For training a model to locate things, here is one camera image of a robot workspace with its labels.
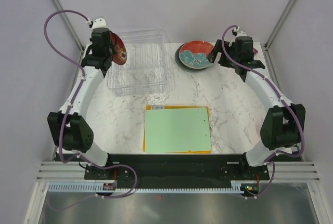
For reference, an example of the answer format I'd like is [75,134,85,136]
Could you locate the white cable duct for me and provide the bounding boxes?
[47,181,259,194]

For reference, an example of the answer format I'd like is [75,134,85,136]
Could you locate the aluminium frame post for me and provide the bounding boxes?
[264,0,297,51]
[36,0,86,55]

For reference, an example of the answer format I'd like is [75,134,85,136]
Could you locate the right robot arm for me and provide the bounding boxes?
[208,36,306,179]

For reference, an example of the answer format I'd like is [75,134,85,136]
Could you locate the red and teal plate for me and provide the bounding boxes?
[176,40,214,70]

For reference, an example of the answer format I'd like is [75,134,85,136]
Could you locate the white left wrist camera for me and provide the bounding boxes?
[87,17,107,29]

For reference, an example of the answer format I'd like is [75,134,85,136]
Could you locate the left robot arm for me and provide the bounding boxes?
[47,27,115,179]

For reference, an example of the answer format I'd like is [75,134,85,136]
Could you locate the grey-green plate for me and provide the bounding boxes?
[174,46,207,72]

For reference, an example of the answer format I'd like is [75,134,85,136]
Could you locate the light green cutting board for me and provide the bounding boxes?
[144,107,212,154]

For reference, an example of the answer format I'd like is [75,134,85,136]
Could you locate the white wire dish rack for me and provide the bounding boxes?
[107,28,171,97]

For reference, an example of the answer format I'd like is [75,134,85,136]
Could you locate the left aluminium frame post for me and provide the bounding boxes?
[36,0,86,55]

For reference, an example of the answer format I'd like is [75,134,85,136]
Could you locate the small dark red plate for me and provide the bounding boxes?
[110,32,127,65]

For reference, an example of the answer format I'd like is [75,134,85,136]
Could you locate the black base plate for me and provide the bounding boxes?
[54,152,304,190]

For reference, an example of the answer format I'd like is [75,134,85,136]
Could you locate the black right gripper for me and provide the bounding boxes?
[207,39,239,69]

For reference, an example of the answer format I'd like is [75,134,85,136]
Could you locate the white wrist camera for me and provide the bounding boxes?
[232,27,247,37]
[87,17,107,29]

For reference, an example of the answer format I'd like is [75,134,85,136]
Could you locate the aluminium front rail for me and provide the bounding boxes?
[37,162,319,182]

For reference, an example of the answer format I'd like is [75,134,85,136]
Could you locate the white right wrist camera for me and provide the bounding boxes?
[232,27,247,37]

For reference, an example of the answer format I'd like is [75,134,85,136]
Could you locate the right aluminium frame post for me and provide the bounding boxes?
[264,0,297,51]

